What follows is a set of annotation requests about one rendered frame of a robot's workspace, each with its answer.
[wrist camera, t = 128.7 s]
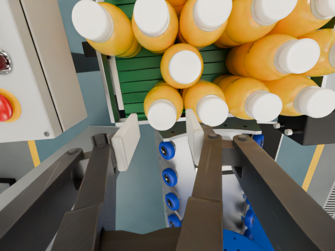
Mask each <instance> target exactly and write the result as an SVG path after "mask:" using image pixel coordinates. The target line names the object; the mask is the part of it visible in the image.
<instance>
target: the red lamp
mask: <svg viewBox="0 0 335 251"><path fill-rule="evenodd" d="M6 68H7V61H6V59H5V57H4V56H3V55H2V54H1V53H0V72H2V71H4V70H5V69H6Z"/></svg>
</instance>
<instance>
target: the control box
mask: <svg viewBox="0 0 335 251"><path fill-rule="evenodd" d="M0 53H1V54H2V55H3V56H4V57H5V59H6V61H7V68H6V69H5V70H4V71H2V72H0V94H1V95H3V96H5V97H6V98H7V99H8V100H9V101H10V103H11V105H12V108H13V115H12V117H11V118H10V119H9V120H7V121H4V122H0V143H2V142H15V141H27V140H39V139H51V138H56V137H58V136H59V135H61V134H62V133H63V132H65V131H66V130H68V129H70V128H71V127H73V126H74V125H76V124H77V123H79V122H80V121H82V120H84V119H85V118H87V112H86V108H85V104H84V101H83V97H82V93H81V89H80V85H79V82H78V78H77V74H76V70H75V66H74V63H73V59H72V55H71V51H70V47H69V44H68V40H67V36H66V32H65V28H64V25H63V21H62V17H61V13H60V10H59V6H58V2H57V0H0Z"/></svg>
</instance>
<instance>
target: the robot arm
mask: <svg viewBox="0 0 335 251"><path fill-rule="evenodd" d="M185 116H186V133H187V137H188V140H189V144H190V148H191V152H192V156H193V160H194V164H195V165H197V166H198V168H197V173H196V177H195V182H194V186H193V191H192V196H191V197H189V198H188V200H187V204H186V209H185V213H184V217H183V221H182V225H181V227H169V228H163V229H160V230H157V231H153V232H150V233H147V234H137V233H133V232H128V231H123V230H117V231H116V176H117V171H116V165H117V168H118V170H119V171H126V170H127V169H128V166H129V164H130V161H131V159H132V156H133V154H134V151H135V149H136V146H137V144H138V141H139V139H140V129H139V123H138V117H137V114H136V113H132V114H130V116H129V117H128V118H127V119H126V121H125V122H124V123H123V125H122V126H121V127H120V128H119V130H118V131H117V132H114V133H112V134H111V135H109V136H108V134H107V133H99V134H96V135H93V136H92V137H91V141H92V145H93V149H92V151H89V152H83V149H82V148H73V149H70V150H68V151H66V152H65V153H64V154H63V155H61V156H60V157H59V158H58V159H57V160H56V161H55V162H54V163H53V164H52V165H50V166H49V167H48V168H47V169H46V170H45V171H44V172H43V173H42V174H40V175H39V176H38V177H37V178H36V179H35V180H34V181H33V182H32V183H30V184H29V185H28V186H27V187H26V188H25V189H24V190H23V191H22V192H20V193H19V194H18V195H17V196H16V197H15V198H14V199H13V200H12V201H11V202H9V203H8V204H7V205H6V206H5V207H4V208H3V209H2V210H1V211H0V251H46V249H47V248H48V246H49V244H50V243H51V241H52V240H53V238H54V236H55V235H56V237H55V240H54V243H53V245H52V248H51V251H223V201H222V165H227V166H231V168H232V170H233V172H234V174H235V176H236V178H237V180H238V182H239V184H240V186H241V188H242V190H243V191H244V193H245V195H246V197H247V199H248V201H249V203H250V205H251V207H252V209H253V211H254V212H255V214H256V216H257V218H258V220H259V222H260V224H261V226H262V228H263V230H264V232H265V233H266V235H267V237H268V239H269V241H270V243H271V245H272V247H273V249H274V251H335V220H334V219H333V218H332V217H331V216H330V215H329V214H328V213H327V212H326V211H325V210H324V209H323V208H322V207H321V206H320V205H319V204H318V203H317V202H316V201H315V200H314V199H313V198H312V197H311V196H310V195H309V194H308V193H307V192H306V191H305V190H304V189H303V188H302V187H301V186H300V185H299V184H298V183H297V182H296V181H295V180H294V179H293V178H292V177H291V176H290V175H289V174H288V173H287V172H286V171H285V170H284V169H283V168H282V167H281V166H280V165H279V164H278V163H277V162H276V161H275V160H274V159H273V158H272V157H271V156H270V155H269V154H268V153H267V152H266V151H265V150H264V149H263V148H262V147H261V146H260V145H259V144H258V143H257V142H255V141H254V140H253V139H252V138H251V137H250V136H247V135H243V134H239V135H235V136H234V137H233V140H224V139H222V136H221V135H219V134H216V133H215V132H214V130H213V129H212V127H211V126H209V125H200V124H199V122H198V120H197V118H196V116H195V114H194V112H193V110H192V109H186V110H185ZM73 206H74V208H73ZM72 208H73V210H71V209H72Z"/></svg>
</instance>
